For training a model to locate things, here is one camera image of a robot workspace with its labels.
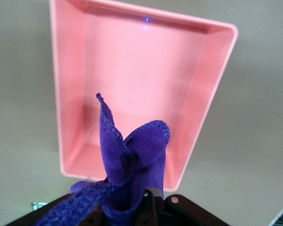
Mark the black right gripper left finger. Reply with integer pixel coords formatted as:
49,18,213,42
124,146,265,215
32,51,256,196
81,207,103,226

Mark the purple cloth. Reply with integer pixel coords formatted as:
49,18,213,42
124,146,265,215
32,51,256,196
34,92,172,226

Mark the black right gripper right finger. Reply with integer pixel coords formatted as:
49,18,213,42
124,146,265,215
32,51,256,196
134,190,159,226

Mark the pink plastic bin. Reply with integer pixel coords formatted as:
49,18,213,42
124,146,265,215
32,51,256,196
49,0,239,192

